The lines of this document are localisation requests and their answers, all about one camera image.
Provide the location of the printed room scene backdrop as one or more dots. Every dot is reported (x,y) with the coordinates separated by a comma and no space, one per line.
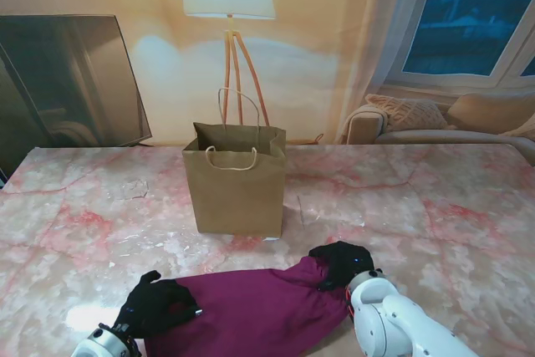
(313,39)

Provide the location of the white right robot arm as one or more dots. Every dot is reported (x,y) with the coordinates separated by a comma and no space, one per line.
(397,323)

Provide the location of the clear plastic film scrap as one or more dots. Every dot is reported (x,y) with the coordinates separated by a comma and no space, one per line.
(129,190)

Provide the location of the magenta shorts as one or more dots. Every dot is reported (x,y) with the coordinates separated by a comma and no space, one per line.
(251,311)

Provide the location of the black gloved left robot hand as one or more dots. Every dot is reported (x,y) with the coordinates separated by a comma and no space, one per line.
(154,307)

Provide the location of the thin clear stick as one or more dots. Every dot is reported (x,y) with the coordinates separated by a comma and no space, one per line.
(299,205)

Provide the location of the kraft paper bag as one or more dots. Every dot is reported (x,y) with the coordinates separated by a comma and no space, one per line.
(238,198)

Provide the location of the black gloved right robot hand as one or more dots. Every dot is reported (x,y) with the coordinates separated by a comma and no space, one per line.
(347,263)

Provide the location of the dark grey leaning panel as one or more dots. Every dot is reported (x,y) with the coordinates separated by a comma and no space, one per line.
(62,81)

